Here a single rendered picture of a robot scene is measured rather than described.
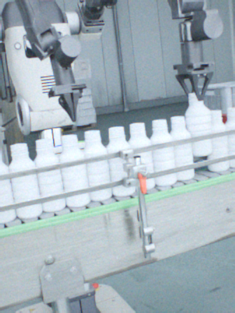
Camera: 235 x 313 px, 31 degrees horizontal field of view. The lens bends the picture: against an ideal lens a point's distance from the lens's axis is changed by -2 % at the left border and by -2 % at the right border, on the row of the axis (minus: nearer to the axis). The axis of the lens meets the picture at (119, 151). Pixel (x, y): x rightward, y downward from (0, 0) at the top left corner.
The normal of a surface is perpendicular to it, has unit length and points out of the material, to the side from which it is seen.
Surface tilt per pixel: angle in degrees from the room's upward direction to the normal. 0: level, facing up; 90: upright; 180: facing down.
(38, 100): 90
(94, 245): 90
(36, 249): 90
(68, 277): 90
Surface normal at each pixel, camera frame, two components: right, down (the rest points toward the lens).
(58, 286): 0.40, 0.12
